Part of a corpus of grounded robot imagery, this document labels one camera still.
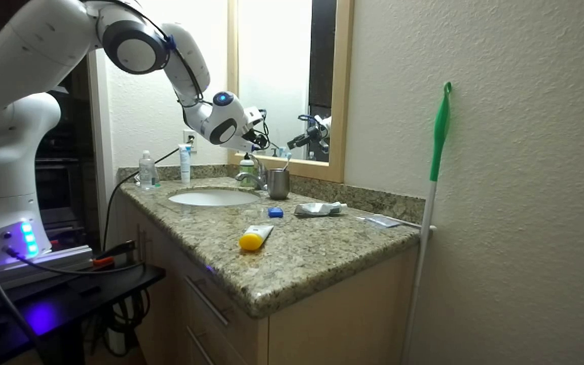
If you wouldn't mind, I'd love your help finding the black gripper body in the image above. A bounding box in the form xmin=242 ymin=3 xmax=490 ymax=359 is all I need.
xmin=244 ymin=108 xmax=276 ymax=151

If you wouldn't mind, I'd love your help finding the stainless steel cup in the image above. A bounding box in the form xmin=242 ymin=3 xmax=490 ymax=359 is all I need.
xmin=265 ymin=168 xmax=291 ymax=201

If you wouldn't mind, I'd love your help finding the chrome faucet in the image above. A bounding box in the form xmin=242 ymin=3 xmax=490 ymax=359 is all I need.
xmin=235 ymin=168 xmax=268 ymax=193

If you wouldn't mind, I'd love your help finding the green soap pump bottle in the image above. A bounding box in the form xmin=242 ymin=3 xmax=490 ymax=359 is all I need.
xmin=237 ymin=151 xmax=259 ymax=186

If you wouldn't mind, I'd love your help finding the grey toothpaste tube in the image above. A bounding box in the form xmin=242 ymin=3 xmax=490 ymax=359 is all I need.
xmin=294 ymin=201 xmax=349 ymax=218

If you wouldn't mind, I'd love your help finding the white oval sink basin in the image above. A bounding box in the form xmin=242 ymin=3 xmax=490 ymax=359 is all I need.
xmin=165 ymin=186 xmax=264 ymax=209

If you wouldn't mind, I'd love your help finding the white and blue lotion tube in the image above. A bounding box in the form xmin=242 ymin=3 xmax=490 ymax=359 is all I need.
xmin=177 ymin=141 xmax=194 ymax=186

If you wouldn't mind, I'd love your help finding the wooden framed mirror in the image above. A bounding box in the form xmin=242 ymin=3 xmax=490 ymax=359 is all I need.
xmin=227 ymin=0 xmax=354 ymax=183

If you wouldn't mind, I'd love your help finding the yellow sponge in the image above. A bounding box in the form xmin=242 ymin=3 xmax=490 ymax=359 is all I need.
xmin=237 ymin=222 xmax=276 ymax=255

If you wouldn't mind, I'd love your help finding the clear plastic bottle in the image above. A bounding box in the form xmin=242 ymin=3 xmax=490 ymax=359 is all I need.
xmin=137 ymin=147 xmax=155 ymax=190

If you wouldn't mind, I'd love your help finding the clear plastic wrapper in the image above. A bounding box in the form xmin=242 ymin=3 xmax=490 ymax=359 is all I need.
xmin=357 ymin=213 xmax=408 ymax=230

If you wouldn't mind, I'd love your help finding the beige vanity cabinet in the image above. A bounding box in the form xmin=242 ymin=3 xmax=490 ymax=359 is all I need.
xmin=117 ymin=190 xmax=421 ymax=365

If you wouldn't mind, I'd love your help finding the orange clamp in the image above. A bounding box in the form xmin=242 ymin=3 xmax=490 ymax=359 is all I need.
xmin=89 ymin=239 xmax=137 ymax=269

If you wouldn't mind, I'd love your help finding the black robot table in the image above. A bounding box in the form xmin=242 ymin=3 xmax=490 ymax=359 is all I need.
xmin=0 ymin=245 xmax=165 ymax=365

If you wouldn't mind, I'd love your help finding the black power cable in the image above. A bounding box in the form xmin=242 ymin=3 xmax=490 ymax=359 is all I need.
xmin=99 ymin=143 xmax=184 ymax=253

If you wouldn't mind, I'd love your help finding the broom with green handle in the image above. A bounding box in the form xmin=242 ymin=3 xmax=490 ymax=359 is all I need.
xmin=400 ymin=79 xmax=455 ymax=365

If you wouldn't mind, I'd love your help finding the thin black base cable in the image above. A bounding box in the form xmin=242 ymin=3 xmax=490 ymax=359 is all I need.
xmin=3 ymin=248 xmax=142 ymax=277

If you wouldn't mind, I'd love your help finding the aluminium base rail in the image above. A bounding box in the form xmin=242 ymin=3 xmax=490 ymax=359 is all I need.
xmin=0 ymin=244 xmax=94 ymax=290

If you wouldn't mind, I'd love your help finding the thick grey base cable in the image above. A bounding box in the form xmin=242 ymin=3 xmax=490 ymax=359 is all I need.
xmin=0 ymin=245 xmax=45 ymax=365

